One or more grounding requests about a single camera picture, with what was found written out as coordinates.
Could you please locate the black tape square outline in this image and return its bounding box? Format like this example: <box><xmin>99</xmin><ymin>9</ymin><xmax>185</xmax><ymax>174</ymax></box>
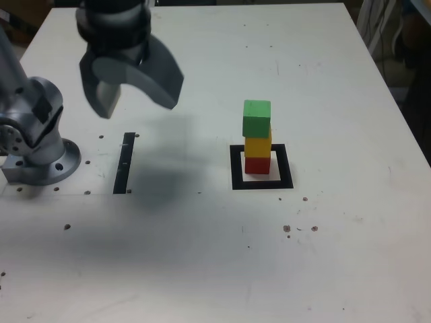
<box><xmin>229</xmin><ymin>143</ymin><xmax>294</xmax><ymax>191</ymax></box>

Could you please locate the brown cardboard box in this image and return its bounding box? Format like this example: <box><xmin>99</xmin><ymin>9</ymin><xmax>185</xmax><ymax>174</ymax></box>
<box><xmin>0</xmin><ymin>6</ymin><xmax>50</xmax><ymax>51</ymax></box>

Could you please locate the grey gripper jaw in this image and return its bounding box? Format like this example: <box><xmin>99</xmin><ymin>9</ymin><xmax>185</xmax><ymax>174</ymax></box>
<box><xmin>79</xmin><ymin>49</ymin><xmax>123</xmax><ymax>119</ymax></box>
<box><xmin>92</xmin><ymin>34</ymin><xmax>186</xmax><ymax>111</ymax></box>

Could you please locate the yellow cube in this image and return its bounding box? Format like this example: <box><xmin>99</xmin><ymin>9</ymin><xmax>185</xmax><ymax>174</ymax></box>
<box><xmin>244</xmin><ymin>128</ymin><xmax>273</xmax><ymax>159</ymax></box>

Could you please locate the black tape strip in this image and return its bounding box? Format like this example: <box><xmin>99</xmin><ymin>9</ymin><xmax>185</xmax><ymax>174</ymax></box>
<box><xmin>112</xmin><ymin>132</ymin><xmax>136</xmax><ymax>195</ymax></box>

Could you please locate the green cube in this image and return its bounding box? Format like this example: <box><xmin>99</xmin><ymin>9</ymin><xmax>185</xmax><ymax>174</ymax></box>
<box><xmin>241</xmin><ymin>99</ymin><xmax>272</xmax><ymax>138</ymax></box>

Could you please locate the red cube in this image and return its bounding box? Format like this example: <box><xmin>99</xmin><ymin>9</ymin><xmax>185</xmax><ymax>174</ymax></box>
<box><xmin>244</xmin><ymin>155</ymin><xmax>272</xmax><ymax>176</ymax></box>

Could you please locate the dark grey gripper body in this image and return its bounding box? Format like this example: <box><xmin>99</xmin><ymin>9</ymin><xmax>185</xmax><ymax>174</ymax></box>
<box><xmin>87</xmin><ymin>42</ymin><xmax>151</xmax><ymax>68</ymax></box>

